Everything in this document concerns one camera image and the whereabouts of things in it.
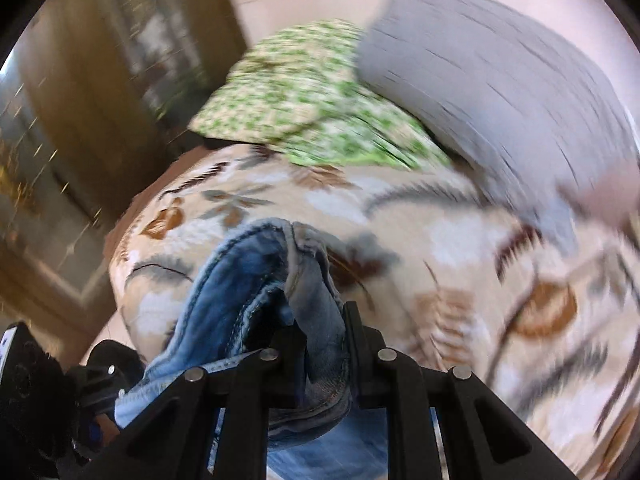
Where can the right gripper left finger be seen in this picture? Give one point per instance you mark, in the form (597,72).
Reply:
(201,409)

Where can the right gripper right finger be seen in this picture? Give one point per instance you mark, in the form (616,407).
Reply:
(441,424)

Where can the blue denim jeans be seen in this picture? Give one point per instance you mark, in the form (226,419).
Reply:
(264,279)

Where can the beige leaf-pattern blanket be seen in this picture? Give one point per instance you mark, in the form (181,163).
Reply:
(445,280)

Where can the grey quilted pillow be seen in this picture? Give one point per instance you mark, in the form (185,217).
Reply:
(528,111)

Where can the brown wooden wardrobe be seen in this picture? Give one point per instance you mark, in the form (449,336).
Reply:
(95,99)

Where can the green patterned quilt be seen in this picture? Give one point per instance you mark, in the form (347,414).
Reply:
(297,93)

